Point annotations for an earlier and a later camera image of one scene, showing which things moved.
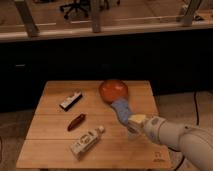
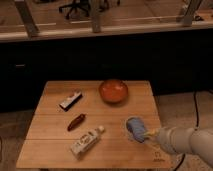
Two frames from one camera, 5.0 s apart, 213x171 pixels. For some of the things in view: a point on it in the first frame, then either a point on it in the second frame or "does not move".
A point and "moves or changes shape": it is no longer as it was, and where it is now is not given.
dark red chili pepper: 75,121 does not move
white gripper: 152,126 → 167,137
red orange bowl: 111,89 does not move
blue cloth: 121,107 moves or changes shape
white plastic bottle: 85,142 does not move
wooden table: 75,126 does not move
